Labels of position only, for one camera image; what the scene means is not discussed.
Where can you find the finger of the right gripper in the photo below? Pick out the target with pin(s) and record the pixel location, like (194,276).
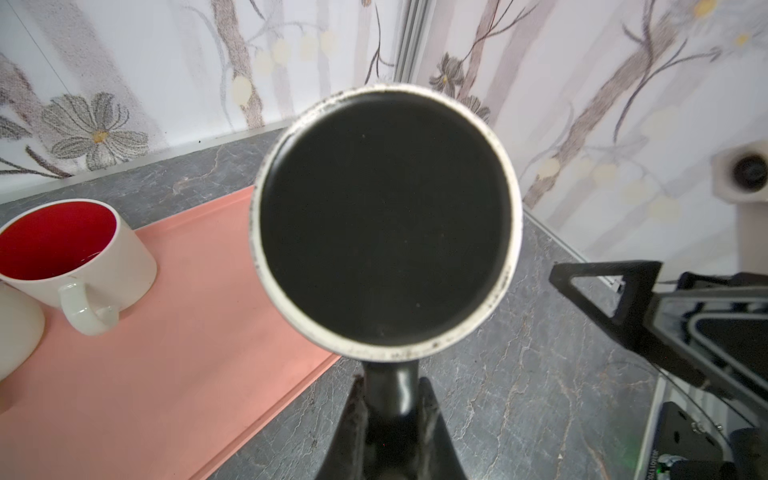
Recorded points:
(616,296)
(721,333)

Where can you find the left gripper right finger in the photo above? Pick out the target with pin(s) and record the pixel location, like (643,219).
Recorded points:
(436,455)

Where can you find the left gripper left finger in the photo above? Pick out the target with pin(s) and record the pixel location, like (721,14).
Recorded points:
(345,457)

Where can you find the black mug white rim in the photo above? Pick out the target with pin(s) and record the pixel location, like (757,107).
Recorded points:
(386,226)

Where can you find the white mug red inside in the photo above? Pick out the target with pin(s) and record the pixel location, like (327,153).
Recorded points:
(79,256)

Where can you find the cream ribbed mug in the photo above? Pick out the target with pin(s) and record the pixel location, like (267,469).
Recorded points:
(22,323)

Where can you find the pink rectangular tray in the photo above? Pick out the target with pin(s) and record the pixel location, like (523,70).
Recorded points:
(192,371)

